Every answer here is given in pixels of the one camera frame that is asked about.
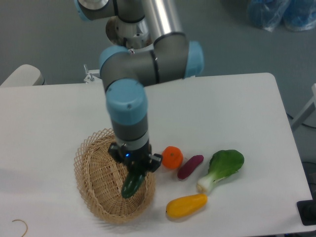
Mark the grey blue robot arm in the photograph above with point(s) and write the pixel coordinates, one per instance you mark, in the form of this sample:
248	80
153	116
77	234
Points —
173	57

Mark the green bok choy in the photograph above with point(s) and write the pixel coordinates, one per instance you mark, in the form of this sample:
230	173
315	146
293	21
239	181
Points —
223	164

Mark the purple sweet potato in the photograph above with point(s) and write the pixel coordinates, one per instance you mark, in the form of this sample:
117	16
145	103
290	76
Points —
188	168

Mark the orange tangerine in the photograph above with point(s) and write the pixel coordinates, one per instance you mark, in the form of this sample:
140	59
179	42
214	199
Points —
172	157

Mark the woven wicker basket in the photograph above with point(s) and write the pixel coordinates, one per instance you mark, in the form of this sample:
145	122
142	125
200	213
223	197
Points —
100	179

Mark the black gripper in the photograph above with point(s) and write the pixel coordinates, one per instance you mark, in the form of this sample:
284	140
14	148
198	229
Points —
140	160

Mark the blue plastic bag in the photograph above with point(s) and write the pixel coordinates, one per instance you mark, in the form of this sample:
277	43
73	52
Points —
297	15

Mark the black device at table edge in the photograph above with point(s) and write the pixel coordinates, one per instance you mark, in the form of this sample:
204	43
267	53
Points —
307	212

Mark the yellow squash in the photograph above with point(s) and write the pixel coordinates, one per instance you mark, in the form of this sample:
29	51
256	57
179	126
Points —
185	206

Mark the dark green cucumber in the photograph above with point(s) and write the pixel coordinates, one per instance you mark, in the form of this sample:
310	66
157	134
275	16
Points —
131	184

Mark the white furniture leg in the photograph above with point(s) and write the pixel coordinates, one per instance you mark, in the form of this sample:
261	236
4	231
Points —
305	112

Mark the white chair armrest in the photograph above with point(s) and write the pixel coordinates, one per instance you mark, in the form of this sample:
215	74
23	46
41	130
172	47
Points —
25	75

